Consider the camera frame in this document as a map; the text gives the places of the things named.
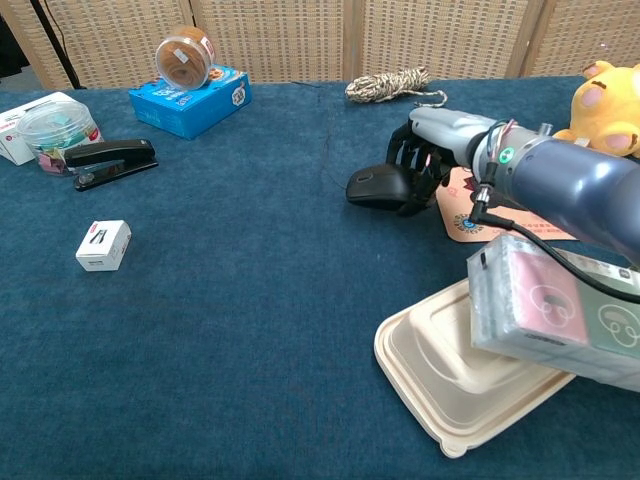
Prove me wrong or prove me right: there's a black tripod stand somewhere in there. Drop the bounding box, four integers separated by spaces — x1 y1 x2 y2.
28 0 82 91

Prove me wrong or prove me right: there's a blue cookie box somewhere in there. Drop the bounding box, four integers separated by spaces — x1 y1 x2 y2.
127 64 253 141

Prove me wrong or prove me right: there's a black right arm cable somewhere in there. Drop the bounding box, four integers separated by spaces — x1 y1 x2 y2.
468 183 640 305

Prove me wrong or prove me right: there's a clear jar of rubber bands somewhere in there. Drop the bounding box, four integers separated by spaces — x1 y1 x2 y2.
154 25 217 92

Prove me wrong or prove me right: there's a blue table cloth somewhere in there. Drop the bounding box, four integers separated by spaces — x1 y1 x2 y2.
0 74 640 480

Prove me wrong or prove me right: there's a white box with red label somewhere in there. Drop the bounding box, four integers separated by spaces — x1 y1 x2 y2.
0 90 84 167

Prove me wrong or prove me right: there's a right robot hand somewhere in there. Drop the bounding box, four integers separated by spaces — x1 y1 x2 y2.
384 106 502 218

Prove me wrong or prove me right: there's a black stapler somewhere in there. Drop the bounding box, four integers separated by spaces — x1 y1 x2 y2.
63 138 160 193

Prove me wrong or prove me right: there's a clear jar of colourful clips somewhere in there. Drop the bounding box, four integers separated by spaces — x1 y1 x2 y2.
15 100 105 178

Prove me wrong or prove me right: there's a twine rope bundle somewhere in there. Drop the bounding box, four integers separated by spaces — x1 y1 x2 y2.
344 65 448 110

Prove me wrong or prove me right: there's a beige takeaway container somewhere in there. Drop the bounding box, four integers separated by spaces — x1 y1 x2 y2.
373 277 577 459

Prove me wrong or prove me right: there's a yellow plush toy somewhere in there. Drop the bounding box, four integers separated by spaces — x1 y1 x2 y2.
551 59 640 160

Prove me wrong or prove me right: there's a black mouse cable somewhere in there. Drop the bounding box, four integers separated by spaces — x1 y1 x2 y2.
292 79 351 192

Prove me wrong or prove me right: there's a small white staple box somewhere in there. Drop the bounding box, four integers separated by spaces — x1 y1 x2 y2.
74 219 133 274

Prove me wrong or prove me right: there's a cartoon print mouse pad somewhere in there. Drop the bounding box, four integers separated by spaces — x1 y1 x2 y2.
434 166 582 244

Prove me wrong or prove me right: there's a multicolour tissue pack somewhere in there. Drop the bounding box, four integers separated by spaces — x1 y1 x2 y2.
465 232 640 394

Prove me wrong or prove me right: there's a woven folding screen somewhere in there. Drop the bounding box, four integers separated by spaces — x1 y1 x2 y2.
0 0 640 91

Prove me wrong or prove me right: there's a black computer mouse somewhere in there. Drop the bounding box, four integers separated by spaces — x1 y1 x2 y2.
345 164 417 212

